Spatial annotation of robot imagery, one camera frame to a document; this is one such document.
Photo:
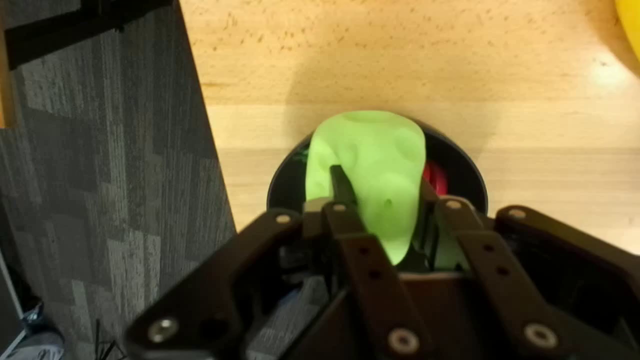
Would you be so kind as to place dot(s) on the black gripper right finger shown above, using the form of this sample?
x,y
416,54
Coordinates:
x,y
429,194

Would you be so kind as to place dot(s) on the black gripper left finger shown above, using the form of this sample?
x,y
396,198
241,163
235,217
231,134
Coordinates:
x,y
343,187

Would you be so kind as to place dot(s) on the red strawberry with green leaves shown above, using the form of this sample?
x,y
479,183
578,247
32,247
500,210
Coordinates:
x,y
436,178

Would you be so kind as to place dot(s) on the pale green round plush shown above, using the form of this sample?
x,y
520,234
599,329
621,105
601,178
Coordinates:
x,y
382,155

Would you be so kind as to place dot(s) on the yellow banana plush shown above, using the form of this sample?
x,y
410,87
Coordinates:
x,y
629,14

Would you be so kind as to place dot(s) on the far black bowl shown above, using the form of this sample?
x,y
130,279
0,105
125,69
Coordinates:
x,y
465,178

